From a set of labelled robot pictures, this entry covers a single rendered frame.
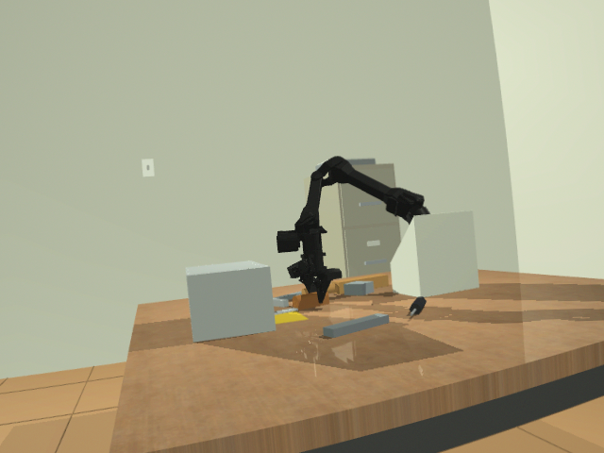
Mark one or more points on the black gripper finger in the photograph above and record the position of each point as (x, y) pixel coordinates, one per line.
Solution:
(309, 285)
(321, 288)

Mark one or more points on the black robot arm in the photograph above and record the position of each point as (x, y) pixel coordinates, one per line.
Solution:
(399, 201)

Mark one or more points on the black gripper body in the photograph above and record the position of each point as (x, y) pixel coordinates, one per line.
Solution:
(321, 271)

